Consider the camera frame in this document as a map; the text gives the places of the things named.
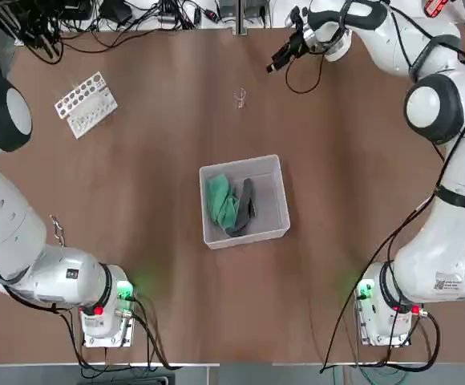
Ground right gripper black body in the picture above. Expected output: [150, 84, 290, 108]
[284, 34, 309, 61]

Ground green cloth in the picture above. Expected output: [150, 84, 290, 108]
[206, 173, 242, 230]

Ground grey cloth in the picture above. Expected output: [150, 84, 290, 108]
[224, 178, 257, 237]

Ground white plastic box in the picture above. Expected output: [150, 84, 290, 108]
[199, 154, 290, 250]

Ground white test tube rack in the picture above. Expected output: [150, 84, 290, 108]
[54, 71, 119, 140]

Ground metal test tube clamp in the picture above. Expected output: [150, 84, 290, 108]
[50, 215, 67, 246]

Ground red plastic object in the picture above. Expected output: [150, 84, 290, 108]
[424, 0, 450, 18]

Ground black power adapter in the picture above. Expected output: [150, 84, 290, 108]
[99, 0, 133, 24]

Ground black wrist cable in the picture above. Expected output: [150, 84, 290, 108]
[285, 51, 326, 95]

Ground aluminium frame post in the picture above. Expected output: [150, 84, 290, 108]
[234, 0, 250, 36]

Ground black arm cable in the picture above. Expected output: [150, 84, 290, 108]
[320, 23, 465, 374]

